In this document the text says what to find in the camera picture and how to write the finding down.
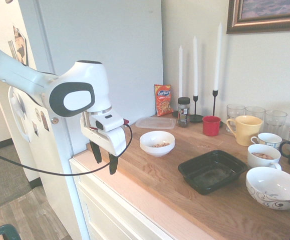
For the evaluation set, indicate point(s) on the black holder of tall candle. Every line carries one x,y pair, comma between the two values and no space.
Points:
215,100

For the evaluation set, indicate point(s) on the black holder of medium candle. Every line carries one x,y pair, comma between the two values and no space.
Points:
196,117

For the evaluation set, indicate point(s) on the framed picture brown frame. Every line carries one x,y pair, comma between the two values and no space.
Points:
260,25

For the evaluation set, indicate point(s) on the white cup with blue pattern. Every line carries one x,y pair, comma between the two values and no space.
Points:
270,142

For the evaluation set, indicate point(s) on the black plastic food container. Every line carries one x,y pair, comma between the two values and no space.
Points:
210,172

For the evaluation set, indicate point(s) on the white bowl with swirl pattern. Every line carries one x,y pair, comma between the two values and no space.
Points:
272,190

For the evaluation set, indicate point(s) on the tall brown fridge magnet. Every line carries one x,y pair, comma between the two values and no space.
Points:
44,121

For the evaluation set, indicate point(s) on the photo fridge magnet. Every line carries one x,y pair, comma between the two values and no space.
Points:
20,47

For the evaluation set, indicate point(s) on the round refrigerator lock knob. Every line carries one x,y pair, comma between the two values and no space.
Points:
55,120

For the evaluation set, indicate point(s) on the medium white taper candle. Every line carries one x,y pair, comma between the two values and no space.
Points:
195,67

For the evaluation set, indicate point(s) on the orange Kurkure snack bag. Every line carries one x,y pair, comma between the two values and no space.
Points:
162,100

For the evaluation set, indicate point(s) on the tall white taper candle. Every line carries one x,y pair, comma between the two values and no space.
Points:
218,57

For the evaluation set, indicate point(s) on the red mug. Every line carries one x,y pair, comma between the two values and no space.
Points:
211,127

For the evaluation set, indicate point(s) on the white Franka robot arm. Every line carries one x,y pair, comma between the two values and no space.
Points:
84,75

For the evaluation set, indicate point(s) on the plain white bowl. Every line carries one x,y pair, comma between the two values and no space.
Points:
157,151

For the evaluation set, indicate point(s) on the clear drinking glass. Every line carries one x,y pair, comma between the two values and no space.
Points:
255,112
235,111
276,123

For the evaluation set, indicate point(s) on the round fridge magnet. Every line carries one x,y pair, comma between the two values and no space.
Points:
37,115

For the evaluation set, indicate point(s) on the white drawer cabinet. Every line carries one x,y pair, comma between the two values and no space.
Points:
104,212

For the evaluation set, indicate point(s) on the yellow mug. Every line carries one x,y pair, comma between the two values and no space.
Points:
247,132

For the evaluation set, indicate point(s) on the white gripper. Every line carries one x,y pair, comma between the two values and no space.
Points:
114,142

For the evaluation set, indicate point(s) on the white cup holding cereal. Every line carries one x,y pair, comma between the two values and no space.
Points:
260,163

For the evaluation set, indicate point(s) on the clear plastic container lid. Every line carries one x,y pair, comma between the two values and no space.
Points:
156,123

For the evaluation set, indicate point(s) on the spice jar with black lid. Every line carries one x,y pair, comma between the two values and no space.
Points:
184,112

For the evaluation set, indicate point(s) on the dark green chair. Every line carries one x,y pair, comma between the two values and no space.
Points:
7,231

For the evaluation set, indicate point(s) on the black holder of short candle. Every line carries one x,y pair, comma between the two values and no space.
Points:
174,114

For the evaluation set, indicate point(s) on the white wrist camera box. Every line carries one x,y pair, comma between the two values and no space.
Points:
109,122

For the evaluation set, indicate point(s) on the small dark fridge magnet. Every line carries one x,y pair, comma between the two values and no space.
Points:
35,128

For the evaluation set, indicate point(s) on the cereal in white cup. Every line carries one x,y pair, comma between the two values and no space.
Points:
263,156

